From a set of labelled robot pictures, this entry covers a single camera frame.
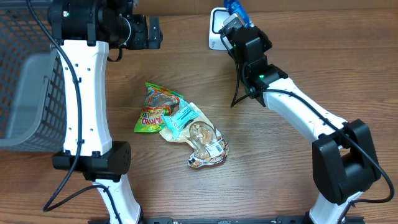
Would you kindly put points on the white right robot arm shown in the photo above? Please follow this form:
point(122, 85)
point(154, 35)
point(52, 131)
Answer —
point(344, 160)

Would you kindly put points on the white barcode scanner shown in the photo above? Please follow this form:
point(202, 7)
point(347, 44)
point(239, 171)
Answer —
point(217, 16)

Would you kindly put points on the blue snack wrapper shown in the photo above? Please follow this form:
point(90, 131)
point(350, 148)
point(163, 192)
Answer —
point(234, 6)

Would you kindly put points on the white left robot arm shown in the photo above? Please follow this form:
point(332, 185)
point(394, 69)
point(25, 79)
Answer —
point(84, 32)

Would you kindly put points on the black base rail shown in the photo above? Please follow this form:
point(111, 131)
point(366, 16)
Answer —
point(278, 220)

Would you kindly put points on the grey plastic mesh basket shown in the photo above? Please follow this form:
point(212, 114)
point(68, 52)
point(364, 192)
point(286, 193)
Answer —
point(33, 112)

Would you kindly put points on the green gummy candy bag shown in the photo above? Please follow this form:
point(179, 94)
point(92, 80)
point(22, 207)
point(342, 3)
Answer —
point(159, 102)

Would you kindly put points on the clear cookie bag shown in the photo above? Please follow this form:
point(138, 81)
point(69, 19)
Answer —
point(209, 146)

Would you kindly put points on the mint green tissue pack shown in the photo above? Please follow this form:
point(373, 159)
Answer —
point(177, 122)

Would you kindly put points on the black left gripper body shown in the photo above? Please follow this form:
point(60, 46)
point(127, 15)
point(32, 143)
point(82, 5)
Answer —
point(138, 38)

